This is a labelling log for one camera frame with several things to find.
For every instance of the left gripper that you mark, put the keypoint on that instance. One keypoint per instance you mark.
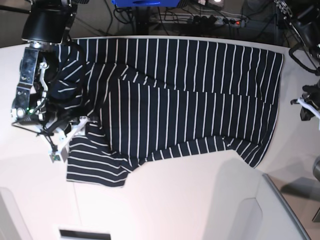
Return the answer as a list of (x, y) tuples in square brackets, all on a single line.
[(311, 94)]

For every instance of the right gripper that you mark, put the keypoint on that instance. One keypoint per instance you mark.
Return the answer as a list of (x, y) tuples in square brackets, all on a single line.
[(55, 122)]

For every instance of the navy white striped t-shirt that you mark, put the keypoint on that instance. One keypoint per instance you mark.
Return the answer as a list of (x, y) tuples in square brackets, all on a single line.
[(151, 99)]

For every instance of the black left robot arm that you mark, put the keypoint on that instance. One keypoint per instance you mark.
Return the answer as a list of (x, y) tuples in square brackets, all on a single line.
[(302, 19)]

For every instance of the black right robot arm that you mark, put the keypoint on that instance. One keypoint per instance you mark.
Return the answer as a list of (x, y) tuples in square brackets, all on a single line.
[(48, 25)]

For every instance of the blue box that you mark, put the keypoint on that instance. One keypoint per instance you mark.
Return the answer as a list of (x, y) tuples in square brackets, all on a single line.
[(145, 3)]

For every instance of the white power strip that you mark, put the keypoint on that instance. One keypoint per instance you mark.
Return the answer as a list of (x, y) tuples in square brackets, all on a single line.
[(207, 20)]

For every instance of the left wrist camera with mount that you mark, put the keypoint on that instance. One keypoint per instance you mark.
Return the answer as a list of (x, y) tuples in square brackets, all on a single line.
[(306, 105)]

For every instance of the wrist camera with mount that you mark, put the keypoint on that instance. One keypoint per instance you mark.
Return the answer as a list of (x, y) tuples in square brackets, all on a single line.
[(58, 150), (306, 105)]

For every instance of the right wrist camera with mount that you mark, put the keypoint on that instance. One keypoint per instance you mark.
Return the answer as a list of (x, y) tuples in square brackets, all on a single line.
[(58, 150)]

